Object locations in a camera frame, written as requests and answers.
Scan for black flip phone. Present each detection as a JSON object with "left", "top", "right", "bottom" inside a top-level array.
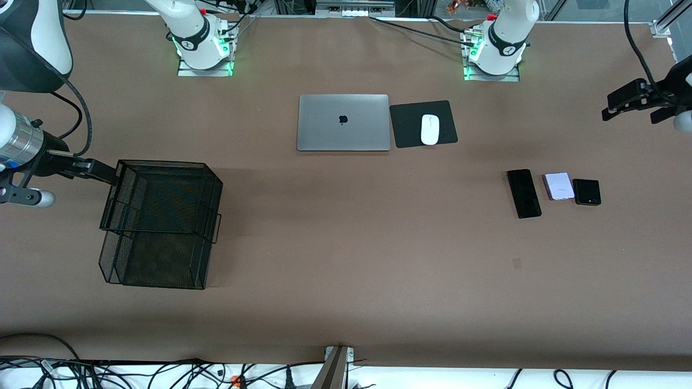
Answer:
[{"left": 572, "top": 178, "right": 602, "bottom": 206}]

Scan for lavender flip phone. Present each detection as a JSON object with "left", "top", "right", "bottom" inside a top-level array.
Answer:
[{"left": 543, "top": 172, "right": 575, "bottom": 201}]

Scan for long black smartphone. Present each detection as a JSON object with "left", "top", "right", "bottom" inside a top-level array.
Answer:
[{"left": 507, "top": 169, "right": 543, "bottom": 219}]

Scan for black mesh two-tier tray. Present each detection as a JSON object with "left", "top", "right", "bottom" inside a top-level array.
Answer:
[{"left": 98, "top": 159, "right": 224, "bottom": 291}]

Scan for white computer mouse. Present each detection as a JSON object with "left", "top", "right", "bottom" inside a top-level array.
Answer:
[{"left": 421, "top": 114, "right": 440, "bottom": 146}]

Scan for black mouse pad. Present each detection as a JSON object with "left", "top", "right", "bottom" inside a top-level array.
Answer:
[{"left": 389, "top": 100, "right": 459, "bottom": 149}]

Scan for grey closed laptop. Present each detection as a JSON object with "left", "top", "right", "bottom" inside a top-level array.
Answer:
[{"left": 296, "top": 94, "right": 391, "bottom": 152}]

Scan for grey power strip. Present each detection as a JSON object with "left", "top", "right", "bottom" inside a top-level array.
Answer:
[{"left": 315, "top": 0, "right": 396, "bottom": 18}]

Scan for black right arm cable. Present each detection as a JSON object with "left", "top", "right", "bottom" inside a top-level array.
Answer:
[{"left": 50, "top": 69, "right": 94, "bottom": 158}]

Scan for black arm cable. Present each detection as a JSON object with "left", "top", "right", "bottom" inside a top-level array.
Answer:
[
  {"left": 623, "top": 0, "right": 679, "bottom": 106},
  {"left": 50, "top": 69, "right": 94, "bottom": 158}
]

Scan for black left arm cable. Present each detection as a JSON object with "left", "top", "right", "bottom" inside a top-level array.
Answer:
[{"left": 623, "top": 0, "right": 679, "bottom": 106}]

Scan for aluminium frame profile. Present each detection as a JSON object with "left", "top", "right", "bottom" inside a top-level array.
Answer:
[{"left": 650, "top": 0, "right": 692, "bottom": 38}]

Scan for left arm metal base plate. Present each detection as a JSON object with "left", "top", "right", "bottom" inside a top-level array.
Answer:
[{"left": 463, "top": 59, "right": 521, "bottom": 83}]

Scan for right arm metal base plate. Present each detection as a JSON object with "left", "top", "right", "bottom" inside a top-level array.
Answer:
[{"left": 177, "top": 51, "right": 235, "bottom": 77}]

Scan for black looped floor cable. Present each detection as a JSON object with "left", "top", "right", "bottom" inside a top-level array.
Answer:
[{"left": 0, "top": 333, "right": 82, "bottom": 361}]

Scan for black table cable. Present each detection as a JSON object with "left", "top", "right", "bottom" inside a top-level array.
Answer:
[
  {"left": 426, "top": 15, "right": 474, "bottom": 35},
  {"left": 369, "top": 15, "right": 476, "bottom": 47}
]

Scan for tangled black floor cables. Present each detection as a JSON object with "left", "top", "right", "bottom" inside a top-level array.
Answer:
[{"left": 0, "top": 356, "right": 325, "bottom": 389}]

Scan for grey metal camera post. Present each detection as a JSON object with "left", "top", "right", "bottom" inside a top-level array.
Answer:
[{"left": 311, "top": 346, "right": 356, "bottom": 389}]

